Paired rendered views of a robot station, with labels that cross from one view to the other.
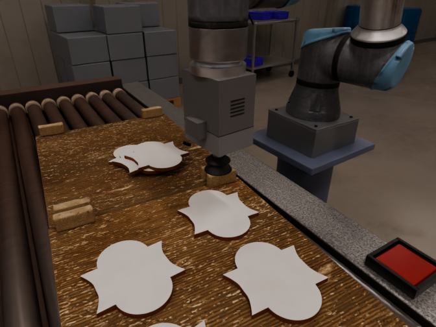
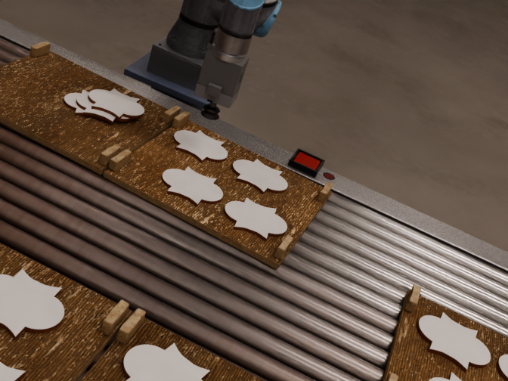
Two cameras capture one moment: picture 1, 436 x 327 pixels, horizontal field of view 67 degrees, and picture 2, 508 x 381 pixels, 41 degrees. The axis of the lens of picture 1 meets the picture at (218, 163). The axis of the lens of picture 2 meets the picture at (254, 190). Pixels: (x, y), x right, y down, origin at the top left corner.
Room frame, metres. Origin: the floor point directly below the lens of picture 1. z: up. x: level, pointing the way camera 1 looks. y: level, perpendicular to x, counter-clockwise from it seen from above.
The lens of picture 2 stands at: (-0.58, 0.94, 1.74)
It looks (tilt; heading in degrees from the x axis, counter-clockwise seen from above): 32 degrees down; 311
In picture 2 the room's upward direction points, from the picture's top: 20 degrees clockwise
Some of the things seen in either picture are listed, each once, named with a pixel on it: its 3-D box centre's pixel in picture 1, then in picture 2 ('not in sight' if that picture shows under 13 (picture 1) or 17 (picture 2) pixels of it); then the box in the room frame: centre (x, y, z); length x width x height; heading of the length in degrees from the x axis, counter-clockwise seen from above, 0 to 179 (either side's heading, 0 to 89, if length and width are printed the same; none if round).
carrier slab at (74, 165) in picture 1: (124, 156); (70, 104); (0.68, 0.22, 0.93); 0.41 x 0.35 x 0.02; 29
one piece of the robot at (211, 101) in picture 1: (210, 104); (219, 75); (0.45, 0.01, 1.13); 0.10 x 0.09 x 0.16; 128
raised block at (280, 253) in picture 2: not in sight; (284, 246); (0.08, 0.04, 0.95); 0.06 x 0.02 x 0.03; 118
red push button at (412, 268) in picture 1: (404, 266); (306, 162); (0.35, -0.27, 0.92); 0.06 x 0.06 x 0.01; 32
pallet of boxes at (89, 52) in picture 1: (117, 60); not in sight; (3.71, 1.09, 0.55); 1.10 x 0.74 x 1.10; 124
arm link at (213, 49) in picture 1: (217, 44); (230, 40); (0.45, 0.00, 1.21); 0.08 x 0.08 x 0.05
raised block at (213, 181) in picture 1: (221, 177); (181, 119); (0.55, -0.01, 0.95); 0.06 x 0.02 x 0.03; 118
